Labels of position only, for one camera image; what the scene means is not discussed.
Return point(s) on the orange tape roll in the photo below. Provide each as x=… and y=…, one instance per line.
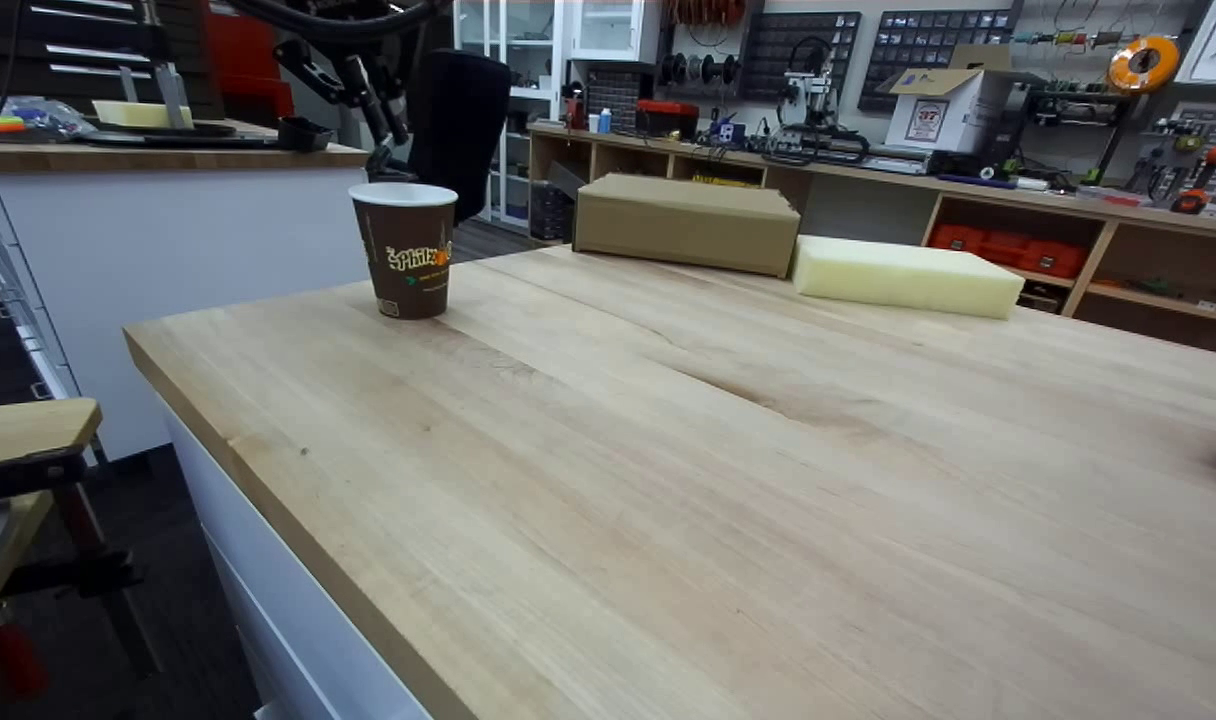
x=1144, y=63

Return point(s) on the black flat tray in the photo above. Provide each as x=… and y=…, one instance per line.
x=163, y=132

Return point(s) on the pale yellow foam block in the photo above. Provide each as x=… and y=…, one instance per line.
x=903, y=276

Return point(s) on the white table base cabinet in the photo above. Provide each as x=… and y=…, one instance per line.
x=291, y=627

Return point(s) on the white cardboard box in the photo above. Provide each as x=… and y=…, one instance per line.
x=932, y=112

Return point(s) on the black drawer rack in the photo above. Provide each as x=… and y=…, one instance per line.
x=91, y=34

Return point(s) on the flat brown cardboard box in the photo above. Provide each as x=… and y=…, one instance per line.
x=689, y=221

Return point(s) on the white glass door cabinets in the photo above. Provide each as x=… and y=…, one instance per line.
x=552, y=52

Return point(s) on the small wooden side table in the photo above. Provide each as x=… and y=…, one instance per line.
x=30, y=434

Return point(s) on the wooden shelf unit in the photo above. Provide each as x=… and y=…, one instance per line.
x=1142, y=255

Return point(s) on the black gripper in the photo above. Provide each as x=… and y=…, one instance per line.
x=312, y=70

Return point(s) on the brown paper coffee cup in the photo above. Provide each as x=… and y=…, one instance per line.
x=407, y=255

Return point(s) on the black office chair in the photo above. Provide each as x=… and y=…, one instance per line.
x=461, y=121

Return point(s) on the pale yellow sponge block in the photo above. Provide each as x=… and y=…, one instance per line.
x=137, y=112

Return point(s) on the red cabinet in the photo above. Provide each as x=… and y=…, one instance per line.
x=249, y=64

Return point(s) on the white counter with wooden top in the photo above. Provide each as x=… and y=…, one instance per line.
x=171, y=255

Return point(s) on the red storage bins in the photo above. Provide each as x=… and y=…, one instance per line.
x=1011, y=250

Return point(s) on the black pegboard tool panel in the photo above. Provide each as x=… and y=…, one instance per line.
x=796, y=45
x=929, y=37

